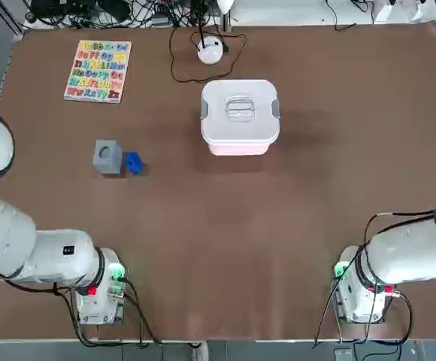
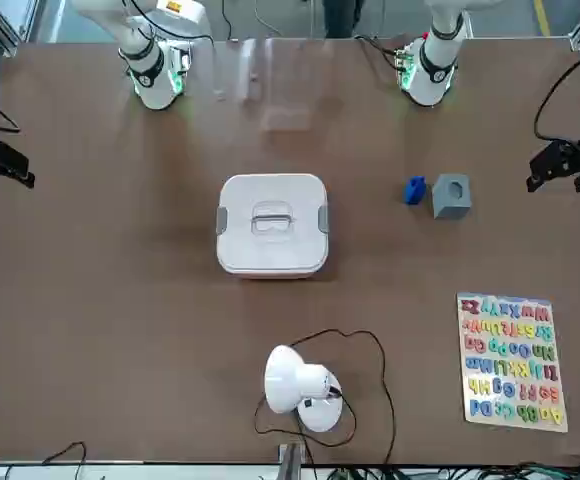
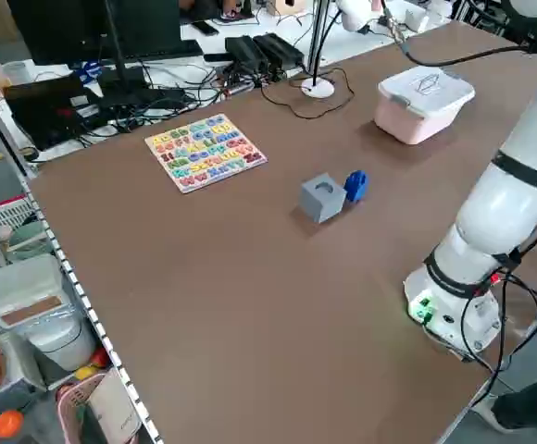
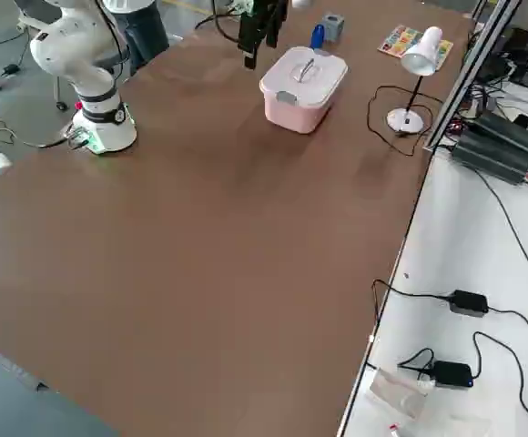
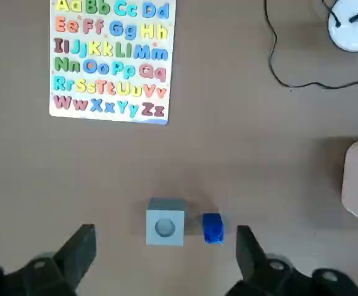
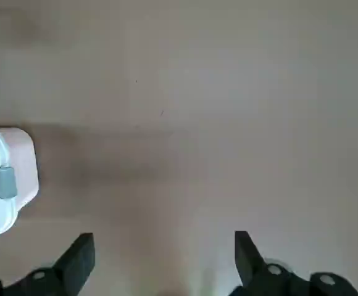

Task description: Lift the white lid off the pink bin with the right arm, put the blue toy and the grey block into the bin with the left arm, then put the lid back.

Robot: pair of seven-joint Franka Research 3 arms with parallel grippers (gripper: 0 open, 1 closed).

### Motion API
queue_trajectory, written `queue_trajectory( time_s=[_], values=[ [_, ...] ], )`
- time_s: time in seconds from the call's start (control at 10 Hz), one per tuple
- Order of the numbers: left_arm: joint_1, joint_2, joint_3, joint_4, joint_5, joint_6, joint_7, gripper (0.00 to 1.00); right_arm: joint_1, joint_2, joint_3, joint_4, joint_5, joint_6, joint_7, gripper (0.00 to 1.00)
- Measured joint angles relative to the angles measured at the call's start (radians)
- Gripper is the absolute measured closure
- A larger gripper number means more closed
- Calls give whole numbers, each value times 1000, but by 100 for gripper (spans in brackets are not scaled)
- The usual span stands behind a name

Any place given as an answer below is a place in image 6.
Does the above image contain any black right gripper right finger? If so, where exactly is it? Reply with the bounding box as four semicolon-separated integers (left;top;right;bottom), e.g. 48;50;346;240
228;230;358;296

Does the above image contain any pink plastic bin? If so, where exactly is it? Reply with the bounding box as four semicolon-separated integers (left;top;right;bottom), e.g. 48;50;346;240
0;125;41;213

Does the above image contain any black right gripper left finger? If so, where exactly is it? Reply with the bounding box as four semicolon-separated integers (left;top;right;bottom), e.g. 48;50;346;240
0;232;96;296

